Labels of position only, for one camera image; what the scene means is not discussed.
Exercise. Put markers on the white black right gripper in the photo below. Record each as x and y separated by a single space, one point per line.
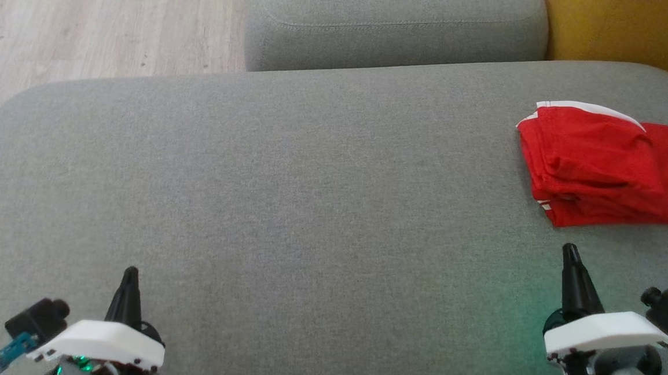
598 331

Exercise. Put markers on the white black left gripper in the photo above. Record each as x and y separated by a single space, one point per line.
104 341

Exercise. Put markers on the red shorts with white stripe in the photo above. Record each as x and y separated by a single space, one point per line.
580 150

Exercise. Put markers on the grey sofa seat cushion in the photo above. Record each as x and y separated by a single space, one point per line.
307 238

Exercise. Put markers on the yellow cushion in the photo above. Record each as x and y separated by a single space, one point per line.
628 28

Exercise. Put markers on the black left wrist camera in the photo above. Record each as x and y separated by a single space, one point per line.
36 320

